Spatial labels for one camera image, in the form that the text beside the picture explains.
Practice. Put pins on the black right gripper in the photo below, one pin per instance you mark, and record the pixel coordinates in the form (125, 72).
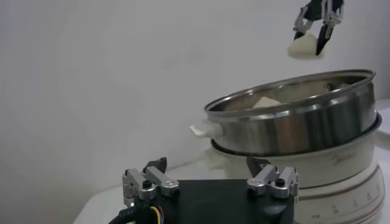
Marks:
(317, 9)

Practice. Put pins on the stainless steel steamer basket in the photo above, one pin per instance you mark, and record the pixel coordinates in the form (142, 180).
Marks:
(289, 131)

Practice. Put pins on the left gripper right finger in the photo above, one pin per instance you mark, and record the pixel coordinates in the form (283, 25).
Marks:
(265, 179)

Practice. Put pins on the white electric pot base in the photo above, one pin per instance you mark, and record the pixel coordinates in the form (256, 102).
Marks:
(335, 188)

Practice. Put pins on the white steamed baozi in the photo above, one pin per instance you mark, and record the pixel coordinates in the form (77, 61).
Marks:
(266, 103)
(304, 48)

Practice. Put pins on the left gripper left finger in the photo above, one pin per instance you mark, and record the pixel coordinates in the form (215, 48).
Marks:
(158, 179)

